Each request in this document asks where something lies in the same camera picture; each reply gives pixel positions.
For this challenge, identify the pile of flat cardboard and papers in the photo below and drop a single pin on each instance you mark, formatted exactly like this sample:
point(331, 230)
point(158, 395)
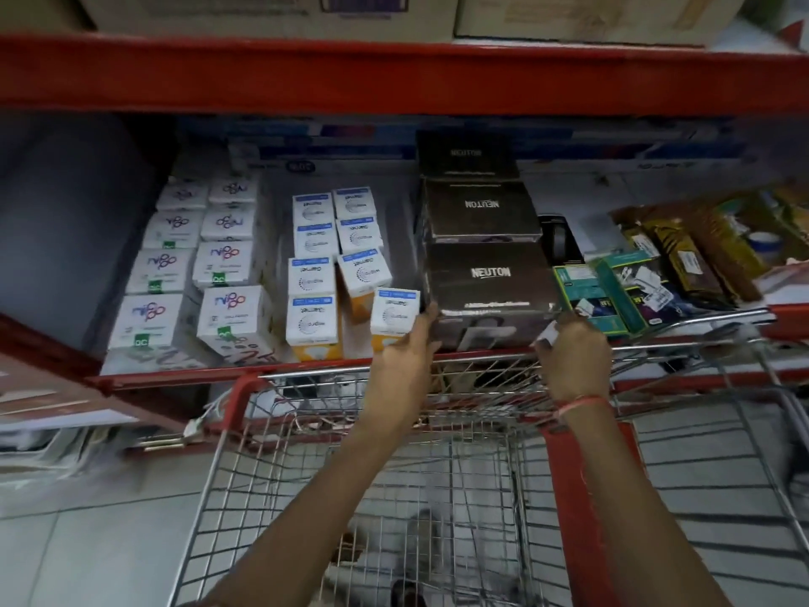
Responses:
point(69, 410)

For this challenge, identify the cardboard carton with white label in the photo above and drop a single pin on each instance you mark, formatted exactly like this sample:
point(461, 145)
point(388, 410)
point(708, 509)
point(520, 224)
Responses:
point(594, 15)

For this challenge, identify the person's left forearm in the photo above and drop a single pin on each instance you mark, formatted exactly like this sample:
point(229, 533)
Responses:
point(328, 518)

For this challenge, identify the small dark brown box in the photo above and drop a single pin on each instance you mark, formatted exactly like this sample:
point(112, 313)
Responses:
point(467, 154)

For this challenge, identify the dark packet with white tags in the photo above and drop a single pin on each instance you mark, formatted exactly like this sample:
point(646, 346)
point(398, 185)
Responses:
point(654, 297)

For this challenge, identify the large green packet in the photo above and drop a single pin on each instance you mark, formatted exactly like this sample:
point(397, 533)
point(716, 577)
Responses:
point(622, 278)

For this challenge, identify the large dark brown box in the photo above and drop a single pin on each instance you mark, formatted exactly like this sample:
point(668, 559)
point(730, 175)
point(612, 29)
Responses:
point(490, 278)

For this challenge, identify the metal shopping cart red trim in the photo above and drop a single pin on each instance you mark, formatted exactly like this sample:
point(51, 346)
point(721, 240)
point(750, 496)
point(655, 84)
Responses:
point(442, 474)

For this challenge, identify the black device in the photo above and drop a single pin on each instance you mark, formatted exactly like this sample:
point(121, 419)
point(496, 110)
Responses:
point(559, 237)

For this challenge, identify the person's right fingers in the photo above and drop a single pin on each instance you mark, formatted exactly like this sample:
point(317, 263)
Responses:
point(559, 329)

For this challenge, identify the red metal shelf rack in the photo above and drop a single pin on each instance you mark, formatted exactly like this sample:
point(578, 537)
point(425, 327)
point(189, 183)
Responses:
point(404, 75)

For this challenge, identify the stack of white purple-print boxes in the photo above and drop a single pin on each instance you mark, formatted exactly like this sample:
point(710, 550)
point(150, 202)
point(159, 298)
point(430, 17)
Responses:
point(167, 271)

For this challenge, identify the person's right hand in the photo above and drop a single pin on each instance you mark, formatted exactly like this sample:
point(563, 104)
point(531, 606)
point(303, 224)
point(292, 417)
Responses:
point(578, 363)

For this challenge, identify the medium dark brown box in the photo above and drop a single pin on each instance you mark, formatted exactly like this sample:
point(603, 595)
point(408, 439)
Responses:
point(483, 208)

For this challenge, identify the brown gold-trim packet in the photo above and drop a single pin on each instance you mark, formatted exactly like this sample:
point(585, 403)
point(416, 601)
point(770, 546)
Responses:
point(682, 259)

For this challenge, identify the person's left hand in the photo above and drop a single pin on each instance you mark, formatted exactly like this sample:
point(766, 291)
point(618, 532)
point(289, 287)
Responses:
point(404, 366)

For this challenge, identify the person's right forearm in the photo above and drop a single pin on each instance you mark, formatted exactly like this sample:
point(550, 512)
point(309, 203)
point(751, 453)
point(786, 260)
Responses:
point(632, 512)

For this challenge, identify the stack of white-blue bulb boxes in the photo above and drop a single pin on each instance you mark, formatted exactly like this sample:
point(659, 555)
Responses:
point(313, 278)

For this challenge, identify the brown packet with window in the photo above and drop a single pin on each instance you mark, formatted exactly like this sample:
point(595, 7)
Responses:
point(752, 237)

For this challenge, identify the small green packet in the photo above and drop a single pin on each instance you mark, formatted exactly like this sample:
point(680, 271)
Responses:
point(578, 287)

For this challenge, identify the person's left fingers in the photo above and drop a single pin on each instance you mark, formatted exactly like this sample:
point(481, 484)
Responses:
point(427, 323)

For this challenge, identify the white paper tag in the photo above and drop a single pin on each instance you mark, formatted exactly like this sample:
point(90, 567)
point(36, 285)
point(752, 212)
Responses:
point(546, 336)

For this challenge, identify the large cardboard carton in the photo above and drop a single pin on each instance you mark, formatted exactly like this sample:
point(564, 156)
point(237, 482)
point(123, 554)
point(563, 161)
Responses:
point(253, 12)

